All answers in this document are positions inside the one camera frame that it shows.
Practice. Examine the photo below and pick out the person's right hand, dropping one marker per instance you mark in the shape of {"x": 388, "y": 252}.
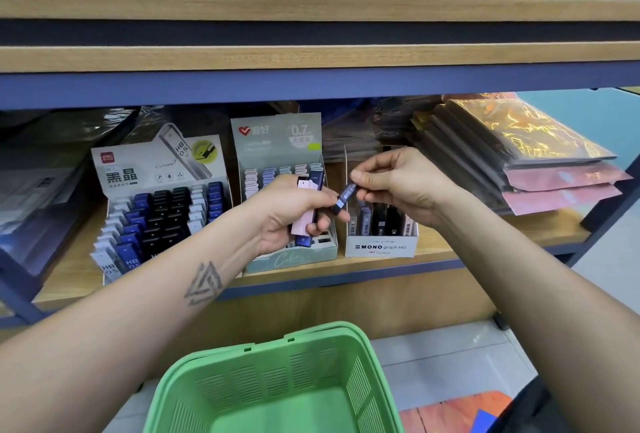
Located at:
{"x": 410, "y": 183}

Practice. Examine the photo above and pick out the person's left hand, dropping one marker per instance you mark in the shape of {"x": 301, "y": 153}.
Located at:
{"x": 280, "y": 213}

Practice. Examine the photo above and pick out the lead case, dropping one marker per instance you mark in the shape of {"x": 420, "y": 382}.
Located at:
{"x": 344, "y": 198}

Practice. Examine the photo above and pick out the clear plastic display box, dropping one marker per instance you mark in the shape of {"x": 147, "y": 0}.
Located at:
{"x": 380, "y": 248}

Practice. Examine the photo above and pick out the pale green display box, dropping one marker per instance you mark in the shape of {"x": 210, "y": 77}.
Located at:
{"x": 265, "y": 138}

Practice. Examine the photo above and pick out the white display box red label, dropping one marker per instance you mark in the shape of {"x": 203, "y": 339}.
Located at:
{"x": 130, "y": 168}

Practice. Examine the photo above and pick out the green plastic basket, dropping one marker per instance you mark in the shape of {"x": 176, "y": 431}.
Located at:
{"x": 190, "y": 393}

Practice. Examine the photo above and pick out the person's left forearm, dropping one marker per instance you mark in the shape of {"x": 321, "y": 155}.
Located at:
{"x": 100, "y": 343}

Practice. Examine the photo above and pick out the person's right forearm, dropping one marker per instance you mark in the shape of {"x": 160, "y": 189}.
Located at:
{"x": 550, "y": 318}

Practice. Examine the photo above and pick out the dark plastic-wrapped packs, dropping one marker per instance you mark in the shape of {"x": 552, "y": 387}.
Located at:
{"x": 520, "y": 143}

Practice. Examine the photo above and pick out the colourful printed mat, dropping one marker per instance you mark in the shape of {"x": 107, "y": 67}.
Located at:
{"x": 455, "y": 413}

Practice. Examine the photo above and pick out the stack of wrapped paper packs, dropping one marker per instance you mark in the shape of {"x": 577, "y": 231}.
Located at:
{"x": 40, "y": 198}

